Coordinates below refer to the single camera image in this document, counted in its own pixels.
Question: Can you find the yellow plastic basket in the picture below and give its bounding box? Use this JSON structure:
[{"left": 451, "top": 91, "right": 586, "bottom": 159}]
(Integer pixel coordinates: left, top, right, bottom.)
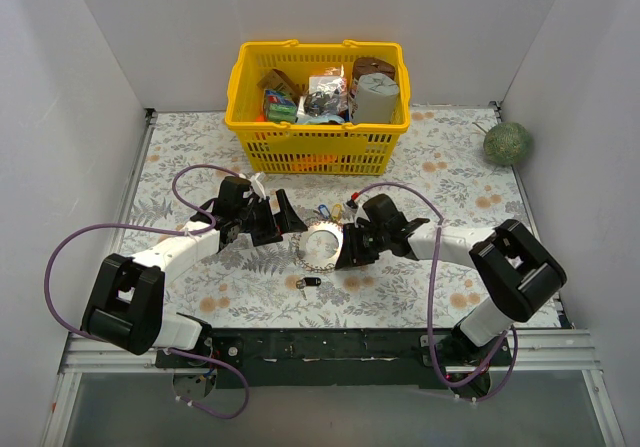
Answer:
[{"left": 225, "top": 39, "right": 411, "bottom": 176}]

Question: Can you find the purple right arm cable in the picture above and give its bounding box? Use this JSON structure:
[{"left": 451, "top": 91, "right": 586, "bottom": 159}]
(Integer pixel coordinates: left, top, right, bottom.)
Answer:
[{"left": 357, "top": 181, "right": 519, "bottom": 402}]

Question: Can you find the grey paper roll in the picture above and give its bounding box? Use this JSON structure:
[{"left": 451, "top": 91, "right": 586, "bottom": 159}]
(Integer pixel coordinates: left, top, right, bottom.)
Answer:
[{"left": 350, "top": 73, "right": 400, "bottom": 124}]

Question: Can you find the green yarn ball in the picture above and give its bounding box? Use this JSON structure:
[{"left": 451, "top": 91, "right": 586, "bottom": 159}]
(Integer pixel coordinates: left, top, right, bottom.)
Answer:
[{"left": 483, "top": 122, "right": 533, "bottom": 166}]

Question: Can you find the black base bar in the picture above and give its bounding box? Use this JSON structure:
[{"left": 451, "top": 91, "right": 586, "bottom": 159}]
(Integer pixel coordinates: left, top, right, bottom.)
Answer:
[{"left": 155, "top": 327, "right": 495, "bottom": 389}]

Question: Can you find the blue key tag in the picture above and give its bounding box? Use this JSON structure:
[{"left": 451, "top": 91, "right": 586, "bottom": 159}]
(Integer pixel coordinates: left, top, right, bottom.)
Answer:
[{"left": 318, "top": 204, "right": 331, "bottom": 220}]

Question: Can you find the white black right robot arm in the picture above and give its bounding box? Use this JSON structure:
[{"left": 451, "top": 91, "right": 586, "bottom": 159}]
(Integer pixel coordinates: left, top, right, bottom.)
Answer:
[{"left": 335, "top": 194, "right": 567, "bottom": 365}]

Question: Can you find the yellow key tag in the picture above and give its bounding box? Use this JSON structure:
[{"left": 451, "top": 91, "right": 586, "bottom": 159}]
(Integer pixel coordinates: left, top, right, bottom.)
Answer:
[{"left": 330, "top": 204, "right": 344, "bottom": 222}]

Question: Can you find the black head key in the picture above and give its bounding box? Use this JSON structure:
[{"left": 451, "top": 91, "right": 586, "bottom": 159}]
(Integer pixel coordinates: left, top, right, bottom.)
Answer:
[{"left": 296, "top": 277, "right": 322, "bottom": 290}]

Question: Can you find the floral table mat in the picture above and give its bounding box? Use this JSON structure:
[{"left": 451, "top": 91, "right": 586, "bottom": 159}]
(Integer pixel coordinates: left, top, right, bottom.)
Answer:
[{"left": 119, "top": 106, "right": 527, "bottom": 328}]

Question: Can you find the brown round box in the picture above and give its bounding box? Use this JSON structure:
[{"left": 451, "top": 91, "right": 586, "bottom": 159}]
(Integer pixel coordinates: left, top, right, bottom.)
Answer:
[{"left": 352, "top": 57, "right": 396, "bottom": 80}]

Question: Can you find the clear bag of small items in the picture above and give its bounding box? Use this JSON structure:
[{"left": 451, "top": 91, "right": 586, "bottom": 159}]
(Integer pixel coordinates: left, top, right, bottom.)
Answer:
[{"left": 296, "top": 66, "right": 348, "bottom": 125}]

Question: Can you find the silver key ring with hooks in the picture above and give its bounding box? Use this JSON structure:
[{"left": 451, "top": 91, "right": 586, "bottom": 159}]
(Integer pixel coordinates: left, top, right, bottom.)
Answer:
[{"left": 294, "top": 220, "right": 346, "bottom": 274}]

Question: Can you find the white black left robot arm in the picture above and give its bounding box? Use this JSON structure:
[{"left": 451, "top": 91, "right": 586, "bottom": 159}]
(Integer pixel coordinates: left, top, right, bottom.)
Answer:
[{"left": 81, "top": 175, "right": 307, "bottom": 367}]

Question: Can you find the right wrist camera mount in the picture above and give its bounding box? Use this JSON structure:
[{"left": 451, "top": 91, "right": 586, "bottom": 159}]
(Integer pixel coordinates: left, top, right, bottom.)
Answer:
[{"left": 343, "top": 192, "right": 369, "bottom": 223}]

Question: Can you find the green small box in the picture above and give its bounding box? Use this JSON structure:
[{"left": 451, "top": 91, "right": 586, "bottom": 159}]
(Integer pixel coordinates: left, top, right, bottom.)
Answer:
[{"left": 263, "top": 89, "right": 297, "bottom": 123}]

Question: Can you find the brown cardboard packet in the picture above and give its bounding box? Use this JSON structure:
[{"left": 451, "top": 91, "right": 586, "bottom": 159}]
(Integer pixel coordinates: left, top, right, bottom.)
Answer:
[{"left": 257, "top": 69, "right": 302, "bottom": 102}]

